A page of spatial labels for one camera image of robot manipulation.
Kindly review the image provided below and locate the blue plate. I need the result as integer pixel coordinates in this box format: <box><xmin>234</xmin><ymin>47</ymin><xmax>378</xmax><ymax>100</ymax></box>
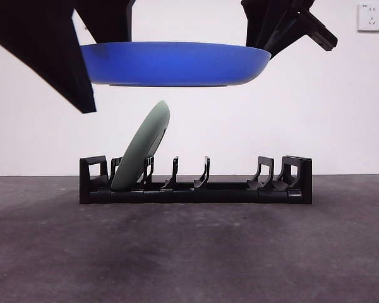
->
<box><xmin>80</xmin><ymin>40</ymin><xmax>272</xmax><ymax>88</ymax></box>

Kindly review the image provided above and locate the green plate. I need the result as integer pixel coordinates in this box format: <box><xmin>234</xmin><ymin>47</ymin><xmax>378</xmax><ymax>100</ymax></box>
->
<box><xmin>111</xmin><ymin>100</ymin><xmax>172</xmax><ymax>191</ymax></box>

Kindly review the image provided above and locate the black plate rack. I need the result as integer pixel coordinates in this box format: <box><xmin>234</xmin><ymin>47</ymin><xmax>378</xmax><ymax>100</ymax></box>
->
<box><xmin>79</xmin><ymin>155</ymin><xmax>313</xmax><ymax>205</ymax></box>

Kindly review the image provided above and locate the white wall socket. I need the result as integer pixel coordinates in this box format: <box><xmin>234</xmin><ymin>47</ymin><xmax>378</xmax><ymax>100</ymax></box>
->
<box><xmin>357</xmin><ymin>3</ymin><xmax>379</xmax><ymax>33</ymax></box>

